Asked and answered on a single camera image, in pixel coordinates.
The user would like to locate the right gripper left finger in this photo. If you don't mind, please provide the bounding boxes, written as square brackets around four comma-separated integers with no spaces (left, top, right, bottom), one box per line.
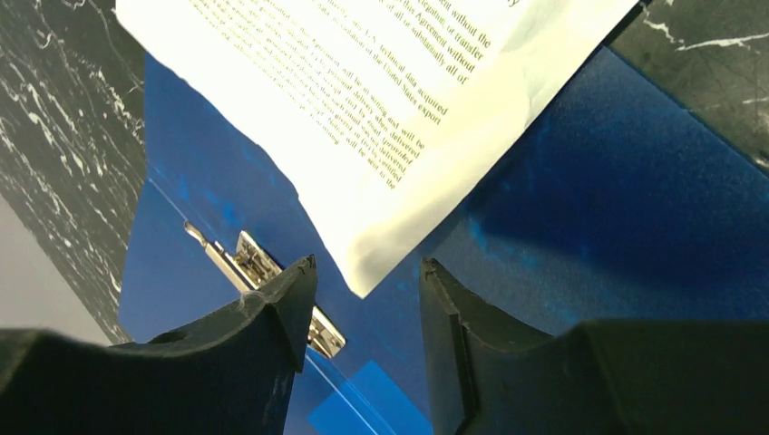
[1,256,317,434]

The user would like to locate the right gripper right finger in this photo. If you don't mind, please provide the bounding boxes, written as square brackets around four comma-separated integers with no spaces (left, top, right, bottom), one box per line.
[419,259,768,434]

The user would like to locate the blue plastic folder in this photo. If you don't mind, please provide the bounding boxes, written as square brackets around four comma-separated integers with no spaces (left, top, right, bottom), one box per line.
[118,48,768,434]

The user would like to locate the white printed paper files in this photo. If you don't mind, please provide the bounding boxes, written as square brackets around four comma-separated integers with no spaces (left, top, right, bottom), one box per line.
[115,0,633,297]

